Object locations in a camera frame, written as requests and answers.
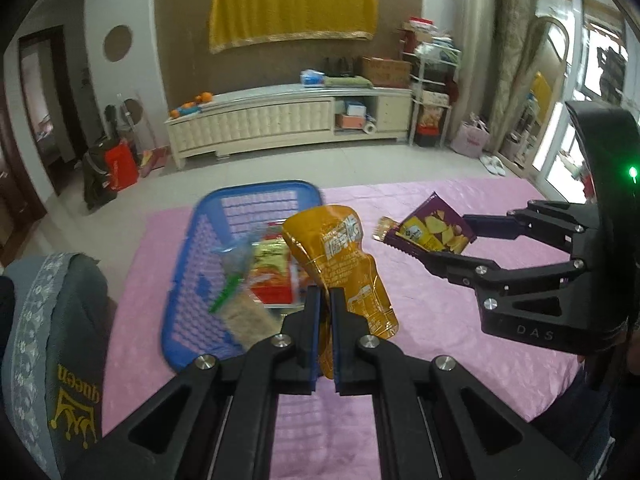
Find red shopping bag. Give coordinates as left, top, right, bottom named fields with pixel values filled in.
left=104, top=142, right=139, bottom=192

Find white slippers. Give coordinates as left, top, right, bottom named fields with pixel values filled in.
left=480, top=155, right=506, bottom=177

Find blue plastic basket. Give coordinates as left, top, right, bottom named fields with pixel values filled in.
left=160, top=180, right=323, bottom=372

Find broom with pink dustpan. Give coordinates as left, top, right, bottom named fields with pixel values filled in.
left=117, top=93, right=169, bottom=178

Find pink tote bag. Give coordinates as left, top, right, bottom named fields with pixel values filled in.
left=450, top=120, right=490, bottom=158

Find cardboard box on cabinet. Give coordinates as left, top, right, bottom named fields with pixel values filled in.
left=361, top=58, right=411, bottom=88

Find white metal shelf rack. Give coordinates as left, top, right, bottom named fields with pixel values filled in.
left=400, top=16, right=462, bottom=148

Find patterned beige curtain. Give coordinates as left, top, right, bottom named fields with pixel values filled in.
left=487, top=0, right=535, bottom=152

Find blue tissue pack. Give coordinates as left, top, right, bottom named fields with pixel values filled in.
left=300, top=70, right=326, bottom=87

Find green edged cracker pack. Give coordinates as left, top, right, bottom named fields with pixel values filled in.
left=209, top=274, right=281, bottom=350

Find blue striped cracker pack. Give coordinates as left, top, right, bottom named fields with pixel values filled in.
left=210, top=226, right=268, bottom=280

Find black bag on floor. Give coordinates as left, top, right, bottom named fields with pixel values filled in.
left=81, top=136, right=117, bottom=211

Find oranges on blue plate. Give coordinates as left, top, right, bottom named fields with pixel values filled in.
left=169, top=92, right=214, bottom=119

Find cream TV cabinet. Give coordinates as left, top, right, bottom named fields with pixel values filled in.
left=165, top=84, right=412, bottom=168

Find golden yellow snack pouch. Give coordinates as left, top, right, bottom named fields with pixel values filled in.
left=282, top=205, right=399, bottom=394

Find pink quilted table mat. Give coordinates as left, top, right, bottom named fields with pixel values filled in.
left=102, top=178, right=582, bottom=479

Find tall standing air conditioner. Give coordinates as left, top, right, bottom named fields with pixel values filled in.
left=450, top=0, right=498, bottom=136

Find green folded cloth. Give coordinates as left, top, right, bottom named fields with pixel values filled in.
left=323, top=76, right=373, bottom=89

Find red white snack bag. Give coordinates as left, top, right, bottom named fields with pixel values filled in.
left=247, top=222, right=297, bottom=309

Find yellow cloth covered TV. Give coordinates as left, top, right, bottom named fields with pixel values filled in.
left=208, top=0, right=378, bottom=54

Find grey chair with lace cover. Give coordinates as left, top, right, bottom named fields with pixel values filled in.
left=1, top=252, right=111, bottom=479

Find purple yellow chips bag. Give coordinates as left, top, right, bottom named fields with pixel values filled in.
left=372, top=193, right=477, bottom=255

